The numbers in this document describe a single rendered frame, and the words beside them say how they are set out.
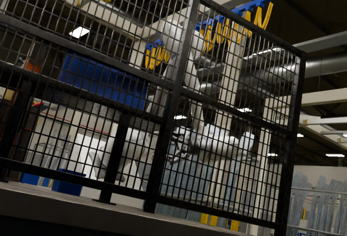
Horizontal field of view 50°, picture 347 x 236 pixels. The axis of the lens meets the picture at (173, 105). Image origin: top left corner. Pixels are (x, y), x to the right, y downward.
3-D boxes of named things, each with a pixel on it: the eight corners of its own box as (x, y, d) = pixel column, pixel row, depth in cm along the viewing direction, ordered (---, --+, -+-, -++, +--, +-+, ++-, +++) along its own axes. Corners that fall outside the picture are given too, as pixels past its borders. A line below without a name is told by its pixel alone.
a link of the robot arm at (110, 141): (92, 152, 191) (114, 121, 183) (113, 146, 207) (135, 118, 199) (111, 175, 186) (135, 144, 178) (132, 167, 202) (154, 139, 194)
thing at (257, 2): (137, 72, 585) (146, 38, 602) (141, 74, 589) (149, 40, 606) (265, 33, 388) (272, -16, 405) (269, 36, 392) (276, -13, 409)
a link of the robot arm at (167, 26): (187, 47, 168) (199, 49, 180) (171, 12, 171) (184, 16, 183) (164, 60, 174) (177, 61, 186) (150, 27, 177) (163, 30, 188)
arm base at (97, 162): (113, 152, 212) (118, 145, 210) (125, 182, 197) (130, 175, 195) (85, 147, 200) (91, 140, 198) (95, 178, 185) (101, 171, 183)
